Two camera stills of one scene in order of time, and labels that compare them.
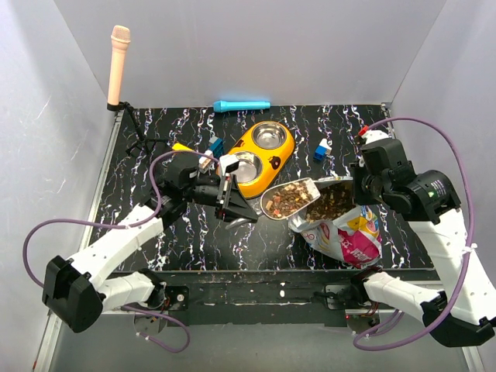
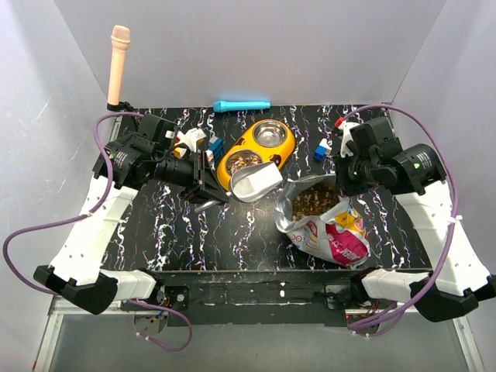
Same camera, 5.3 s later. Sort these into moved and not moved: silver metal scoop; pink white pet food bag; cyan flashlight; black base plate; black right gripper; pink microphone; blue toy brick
Moved: pink white pet food bag; silver metal scoop; black right gripper
Not moved: cyan flashlight; blue toy brick; black base plate; pink microphone
